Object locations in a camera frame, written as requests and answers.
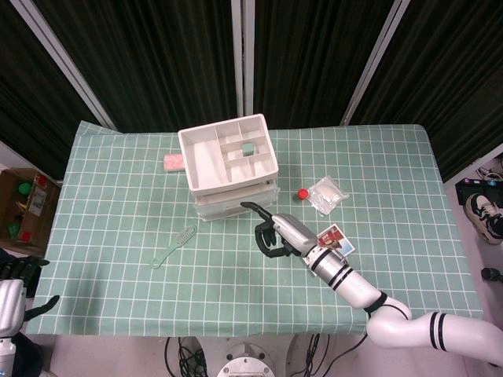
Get black white sneaker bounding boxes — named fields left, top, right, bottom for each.
left=463, top=192, right=503, bottom=246

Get white partition post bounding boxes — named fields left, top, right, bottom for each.
left=340, top=0, right=413, bottom=126
left=9, top=0, right=117, bottom=131
left=230, top=0, right=256, bottom=117

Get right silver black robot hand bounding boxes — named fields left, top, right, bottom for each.
left=240, top=201, right=319, bottom=259

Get black cable bundle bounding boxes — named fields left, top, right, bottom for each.
left=163, top=335, right=208, bottom=377
left=302, top=333, right=332, bottom=377

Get clear drawer with coloured toys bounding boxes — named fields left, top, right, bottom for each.
left=191, top=181, right=281, bottom=207

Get postcard with red building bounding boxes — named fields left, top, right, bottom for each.
left=316, top=223, right=356, bottom=258

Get brown cardboard box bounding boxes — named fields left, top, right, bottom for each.
left=0, top=167, right=62, bottom=257

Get green brush white bristles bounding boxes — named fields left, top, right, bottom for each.
left=151, top=225, right=199, bottom=269

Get clear bag white contents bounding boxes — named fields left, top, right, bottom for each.
left=306, top=175, right=351, bottom=217

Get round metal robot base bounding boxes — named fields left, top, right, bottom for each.
left=216, top=342, right=275, bottom=377

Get green checked tablecloth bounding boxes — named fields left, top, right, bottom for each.
left=29, top=119, right=485, bottom=339

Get black pleated curtain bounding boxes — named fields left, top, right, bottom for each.
left=0, top=0, right=104, bottom=181
left=350, top=0, right=503, bottom=184
left=33, top=0, right=241, bottom=134
left=253, top=0, right=398, bottom=130

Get white plastic drawer cabinet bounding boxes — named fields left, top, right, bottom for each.
left=177, top=113, right=281, bottom=223

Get black equipment case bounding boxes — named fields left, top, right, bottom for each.
left=455, top=176, right=503, bottom=206

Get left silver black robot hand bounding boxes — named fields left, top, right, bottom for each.
left=0, top=257, right=61, bottom=338

